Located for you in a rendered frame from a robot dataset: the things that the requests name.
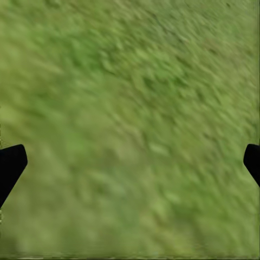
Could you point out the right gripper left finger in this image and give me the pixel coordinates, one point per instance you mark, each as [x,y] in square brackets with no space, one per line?
[13,161]

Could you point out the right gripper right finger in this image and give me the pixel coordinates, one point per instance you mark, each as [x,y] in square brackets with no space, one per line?
[252,161]

